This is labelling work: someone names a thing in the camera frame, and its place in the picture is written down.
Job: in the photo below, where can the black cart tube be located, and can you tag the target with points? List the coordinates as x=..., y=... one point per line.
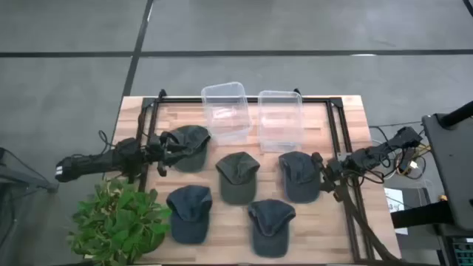
x=456, y=114

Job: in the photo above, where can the grey metal stand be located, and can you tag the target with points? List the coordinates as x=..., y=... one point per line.
x=22, y=177

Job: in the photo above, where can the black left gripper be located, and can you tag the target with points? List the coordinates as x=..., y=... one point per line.
x=155, y=149

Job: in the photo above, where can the white power plug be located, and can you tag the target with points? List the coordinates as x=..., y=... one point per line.
x=413, y=164

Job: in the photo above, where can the black cart crossbar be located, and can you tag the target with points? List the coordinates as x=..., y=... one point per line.
x=421, y=214

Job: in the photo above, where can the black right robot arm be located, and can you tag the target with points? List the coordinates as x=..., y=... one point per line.
x=373, y=155

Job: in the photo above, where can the dark blue baseball cap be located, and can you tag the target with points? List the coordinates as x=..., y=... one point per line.
x=300, y=177
x=271, y=229
x=190, y=214

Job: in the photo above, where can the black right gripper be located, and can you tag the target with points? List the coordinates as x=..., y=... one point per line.
x=335, y=170

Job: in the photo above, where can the clear plastic bin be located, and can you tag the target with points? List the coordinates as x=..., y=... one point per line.
x=281, y=122
x=226, y=111

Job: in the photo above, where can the backlit black keyboard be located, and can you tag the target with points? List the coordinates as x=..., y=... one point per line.
x=463, y=253

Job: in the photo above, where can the white paper sheet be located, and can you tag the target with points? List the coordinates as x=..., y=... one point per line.
x=396, y=207

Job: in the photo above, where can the green leafy potted plant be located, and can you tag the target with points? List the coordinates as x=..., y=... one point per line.
x=118, y=221

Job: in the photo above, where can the grey metal cart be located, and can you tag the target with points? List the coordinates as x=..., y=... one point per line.
x=451, y=166

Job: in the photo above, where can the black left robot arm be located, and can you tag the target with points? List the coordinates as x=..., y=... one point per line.
x=92, y=164

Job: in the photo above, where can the black aluminium rig frame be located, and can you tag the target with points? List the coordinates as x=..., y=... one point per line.
x=177, y=99

